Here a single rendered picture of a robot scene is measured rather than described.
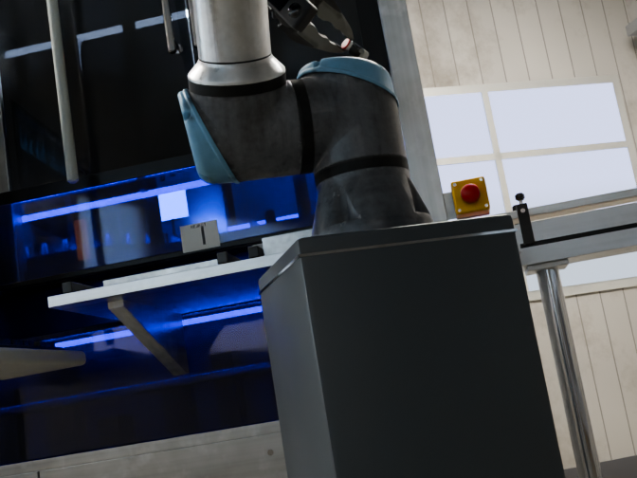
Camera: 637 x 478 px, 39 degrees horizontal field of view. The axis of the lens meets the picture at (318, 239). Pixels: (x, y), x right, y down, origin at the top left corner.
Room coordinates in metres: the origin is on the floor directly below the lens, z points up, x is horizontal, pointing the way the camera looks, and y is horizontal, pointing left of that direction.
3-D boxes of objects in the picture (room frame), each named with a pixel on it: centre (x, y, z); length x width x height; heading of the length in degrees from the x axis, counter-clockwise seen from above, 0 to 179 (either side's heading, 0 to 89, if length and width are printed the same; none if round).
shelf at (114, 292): (1.77, 0.11, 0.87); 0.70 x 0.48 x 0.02; 82
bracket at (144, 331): (1.79, 0.36, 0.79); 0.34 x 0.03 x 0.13; 172
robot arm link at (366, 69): (1.08, -0.06, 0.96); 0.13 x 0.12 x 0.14; 100
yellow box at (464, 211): (1.90, -0.33, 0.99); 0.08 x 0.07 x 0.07; 172
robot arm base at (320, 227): (1.08, -0.07, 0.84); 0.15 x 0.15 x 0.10
